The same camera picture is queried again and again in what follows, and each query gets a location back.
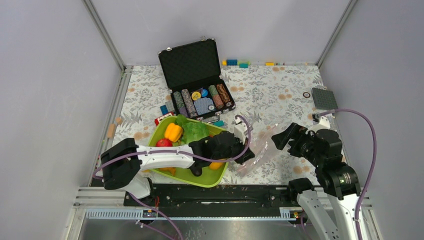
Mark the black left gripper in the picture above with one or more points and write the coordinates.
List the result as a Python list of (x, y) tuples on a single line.
[(242, 147)]

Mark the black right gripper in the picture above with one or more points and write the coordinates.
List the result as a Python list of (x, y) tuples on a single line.
[(295, 131)]

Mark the yellow orange mango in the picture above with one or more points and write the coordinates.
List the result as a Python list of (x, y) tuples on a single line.
[(216, 165)]

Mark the clear pink zip top bag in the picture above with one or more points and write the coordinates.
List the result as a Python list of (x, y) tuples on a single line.
[(264, 149)]

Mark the yellow bell pepper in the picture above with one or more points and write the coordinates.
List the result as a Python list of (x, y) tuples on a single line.
[(173, 132)]

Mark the red tomato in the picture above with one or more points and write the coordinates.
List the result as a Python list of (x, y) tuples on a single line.
[(164, 142)]

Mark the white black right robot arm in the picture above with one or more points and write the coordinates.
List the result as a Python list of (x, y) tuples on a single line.
[(322, 147)]

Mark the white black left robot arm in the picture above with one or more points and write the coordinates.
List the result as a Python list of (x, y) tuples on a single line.
[(189, 145)]

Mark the teal block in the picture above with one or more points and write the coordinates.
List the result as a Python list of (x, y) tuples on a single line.
[(219, 123)]

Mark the green plastic tray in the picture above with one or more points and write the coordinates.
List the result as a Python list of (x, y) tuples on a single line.
[(209, 178)]

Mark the green napa cabbage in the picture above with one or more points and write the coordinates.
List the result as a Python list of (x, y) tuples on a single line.
[(192, 130)]

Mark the purple eggplant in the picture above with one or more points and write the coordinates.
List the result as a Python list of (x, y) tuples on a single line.
[(196, 170)]

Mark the floral tablecloth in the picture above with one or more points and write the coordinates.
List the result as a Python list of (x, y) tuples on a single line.
[(264, 95)]

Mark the dark grey building baseplate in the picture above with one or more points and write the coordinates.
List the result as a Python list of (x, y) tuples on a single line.
[(323, 99)]

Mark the orange fried chicken piece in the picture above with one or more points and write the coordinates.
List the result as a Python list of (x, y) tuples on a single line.
[(171, 170)]

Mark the blue toy brick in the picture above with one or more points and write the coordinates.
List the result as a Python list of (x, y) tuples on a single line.
[(164, 109)]

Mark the red white toy piece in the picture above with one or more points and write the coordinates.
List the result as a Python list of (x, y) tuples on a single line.
[(161, 118)]

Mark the black poker chip case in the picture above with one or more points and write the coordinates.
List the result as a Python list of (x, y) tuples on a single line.
[(193, 75)]

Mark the blue yellow brick row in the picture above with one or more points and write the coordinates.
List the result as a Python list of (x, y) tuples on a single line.
[(236, 62)]

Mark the wooden block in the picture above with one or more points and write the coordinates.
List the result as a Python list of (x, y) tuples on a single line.
[(111, 131)]

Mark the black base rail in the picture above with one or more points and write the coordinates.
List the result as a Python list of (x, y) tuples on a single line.
[(222, 201)]

